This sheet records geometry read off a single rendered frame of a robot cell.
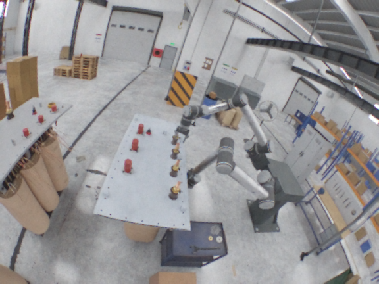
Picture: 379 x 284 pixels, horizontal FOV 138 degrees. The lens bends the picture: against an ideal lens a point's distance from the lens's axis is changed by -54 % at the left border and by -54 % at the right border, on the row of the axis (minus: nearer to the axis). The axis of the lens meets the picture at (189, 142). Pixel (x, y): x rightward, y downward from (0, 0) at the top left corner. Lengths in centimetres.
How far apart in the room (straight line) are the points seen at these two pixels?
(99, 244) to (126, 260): 47
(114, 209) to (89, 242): 145
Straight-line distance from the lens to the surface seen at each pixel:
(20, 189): 200
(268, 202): 195
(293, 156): 600
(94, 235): 270
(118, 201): 134
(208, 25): 636
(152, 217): 129
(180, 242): 179
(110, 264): 256
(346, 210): 526
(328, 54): 811
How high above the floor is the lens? 252
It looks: 33 degrees down
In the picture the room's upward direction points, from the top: 21 degrees clockwise
